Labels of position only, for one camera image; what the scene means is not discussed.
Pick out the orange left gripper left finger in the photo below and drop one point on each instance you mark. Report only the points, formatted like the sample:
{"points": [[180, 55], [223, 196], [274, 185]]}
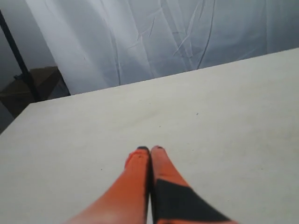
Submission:
{"points": [[126, 201]]}

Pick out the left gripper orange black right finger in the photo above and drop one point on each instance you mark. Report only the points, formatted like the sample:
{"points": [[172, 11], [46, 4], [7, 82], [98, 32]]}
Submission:
{"points": [[173, 200]]}

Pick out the brown cardboard box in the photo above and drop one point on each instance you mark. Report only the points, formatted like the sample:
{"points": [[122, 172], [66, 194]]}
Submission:
{"points": [[48, 82]]}

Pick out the white backdrop curtain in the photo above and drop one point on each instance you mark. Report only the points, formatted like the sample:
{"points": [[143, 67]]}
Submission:
{"points": [[97, 44]]}

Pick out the black stand pole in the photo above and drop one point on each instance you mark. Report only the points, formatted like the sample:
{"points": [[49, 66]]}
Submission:
{"points": [[25, 75]]}

